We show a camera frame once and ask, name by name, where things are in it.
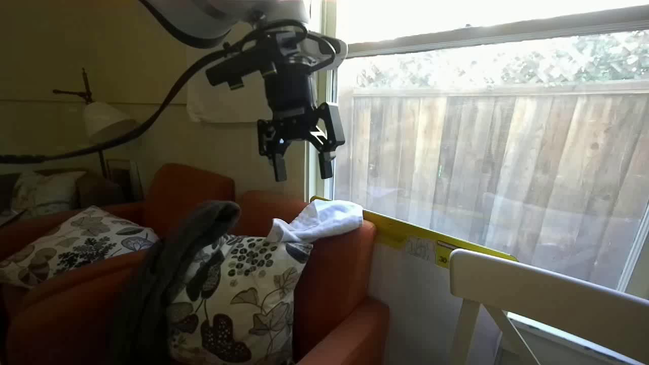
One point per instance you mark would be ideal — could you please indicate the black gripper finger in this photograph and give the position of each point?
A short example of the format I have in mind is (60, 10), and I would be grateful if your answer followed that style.
(278, 144)
(330, 133)

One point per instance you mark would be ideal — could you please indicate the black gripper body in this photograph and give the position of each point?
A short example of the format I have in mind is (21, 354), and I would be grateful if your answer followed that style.
(291, 82)

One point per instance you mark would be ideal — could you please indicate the white towel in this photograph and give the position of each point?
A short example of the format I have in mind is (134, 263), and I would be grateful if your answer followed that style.
(325, 219)

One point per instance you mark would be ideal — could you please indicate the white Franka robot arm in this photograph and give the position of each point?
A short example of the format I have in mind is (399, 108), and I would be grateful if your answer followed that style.
(195, 16)

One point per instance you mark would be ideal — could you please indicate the orange sofa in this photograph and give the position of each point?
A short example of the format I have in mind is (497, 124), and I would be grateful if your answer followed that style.
(183, 193)

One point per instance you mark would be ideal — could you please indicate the yellow tape strip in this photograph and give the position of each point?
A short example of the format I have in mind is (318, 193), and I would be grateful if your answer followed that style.
(411, 235)

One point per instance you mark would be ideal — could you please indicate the orange armchair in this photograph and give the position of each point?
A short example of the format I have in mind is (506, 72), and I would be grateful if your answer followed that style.
(335, 285)

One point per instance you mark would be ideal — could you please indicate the floral pillow with dark leaves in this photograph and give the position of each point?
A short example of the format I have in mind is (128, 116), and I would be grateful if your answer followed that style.
(234, 304)

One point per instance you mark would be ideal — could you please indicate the white shade lamp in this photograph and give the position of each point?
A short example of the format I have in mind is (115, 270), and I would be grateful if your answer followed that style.
(104, 123)

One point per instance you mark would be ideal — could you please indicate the dark grey blanket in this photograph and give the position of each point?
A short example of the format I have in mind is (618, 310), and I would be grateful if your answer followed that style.
(162, 285)

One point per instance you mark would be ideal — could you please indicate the floral pillow with grey flowers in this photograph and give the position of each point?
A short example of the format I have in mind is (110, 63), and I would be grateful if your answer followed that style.
(73, 246)

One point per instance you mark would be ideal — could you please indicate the white background pillow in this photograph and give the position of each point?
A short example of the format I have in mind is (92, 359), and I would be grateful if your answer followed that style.
(42, 193)

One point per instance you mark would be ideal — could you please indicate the white wooden chair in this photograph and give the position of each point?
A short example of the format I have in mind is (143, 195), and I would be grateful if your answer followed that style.
(540, 296)

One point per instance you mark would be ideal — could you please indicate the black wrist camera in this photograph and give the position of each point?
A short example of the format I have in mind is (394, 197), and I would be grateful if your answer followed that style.
(236, 63)

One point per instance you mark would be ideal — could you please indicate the white wall sheet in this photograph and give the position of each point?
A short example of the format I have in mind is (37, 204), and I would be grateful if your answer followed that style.
(226, 103)

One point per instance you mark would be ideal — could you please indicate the window with white frame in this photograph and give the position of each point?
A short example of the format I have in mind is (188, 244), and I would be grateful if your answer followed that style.
(487, 41)

